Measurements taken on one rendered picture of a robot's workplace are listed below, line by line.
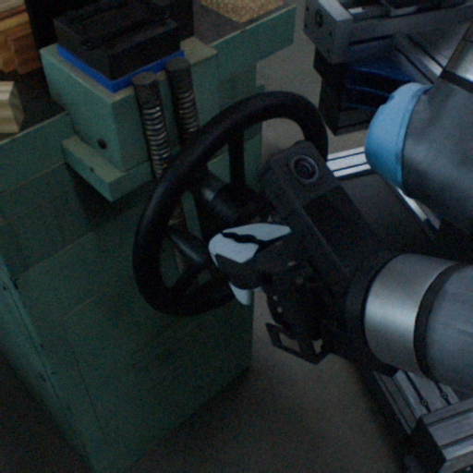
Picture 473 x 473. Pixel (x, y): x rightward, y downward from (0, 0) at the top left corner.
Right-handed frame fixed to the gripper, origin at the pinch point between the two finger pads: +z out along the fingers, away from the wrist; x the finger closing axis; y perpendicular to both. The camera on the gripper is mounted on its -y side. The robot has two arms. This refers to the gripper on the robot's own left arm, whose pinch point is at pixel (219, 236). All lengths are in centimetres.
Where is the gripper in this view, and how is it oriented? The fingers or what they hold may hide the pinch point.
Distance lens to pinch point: 55.1
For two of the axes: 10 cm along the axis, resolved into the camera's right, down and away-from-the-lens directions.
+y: 3.1, 8.8, 3.7
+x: 7.5, -4.6, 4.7
